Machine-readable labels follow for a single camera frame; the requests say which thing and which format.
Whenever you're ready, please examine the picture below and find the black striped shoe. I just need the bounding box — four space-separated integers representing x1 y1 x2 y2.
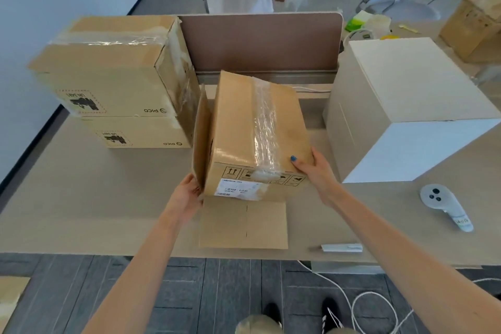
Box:
320 297 343 334
262 302 282 327

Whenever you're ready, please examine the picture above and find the white tape roll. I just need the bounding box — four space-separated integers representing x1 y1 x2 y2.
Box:
343 28 375 49

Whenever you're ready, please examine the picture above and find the white floor cable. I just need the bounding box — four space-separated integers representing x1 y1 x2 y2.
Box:
297 260 501 334

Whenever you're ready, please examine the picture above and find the white utility knife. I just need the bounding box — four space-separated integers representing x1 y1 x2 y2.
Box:
309 243 364 253

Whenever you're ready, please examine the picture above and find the person's right hand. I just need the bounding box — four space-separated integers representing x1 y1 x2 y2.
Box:
290 145 346 210

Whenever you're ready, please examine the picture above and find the mauve desk divider panel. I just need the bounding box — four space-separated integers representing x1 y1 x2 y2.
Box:
471 63 501 88
178 11 344 86

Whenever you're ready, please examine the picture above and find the white handheld controller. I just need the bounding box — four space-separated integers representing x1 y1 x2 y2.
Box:
420 183 474 233

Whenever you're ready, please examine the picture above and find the person's left hand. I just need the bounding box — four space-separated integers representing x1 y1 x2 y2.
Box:
165 173 205 225

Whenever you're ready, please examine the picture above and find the white plastic tub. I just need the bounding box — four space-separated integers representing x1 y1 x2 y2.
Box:
366 15 392 37

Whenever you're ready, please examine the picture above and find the person's right forearm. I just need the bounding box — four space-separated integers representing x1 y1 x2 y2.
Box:
328 188 501 334

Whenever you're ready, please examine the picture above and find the person's left forearm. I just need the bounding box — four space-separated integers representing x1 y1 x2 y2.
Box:
82 208 188 334

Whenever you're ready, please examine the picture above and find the green tissue pack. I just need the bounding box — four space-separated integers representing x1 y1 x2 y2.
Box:
344 10 373 33

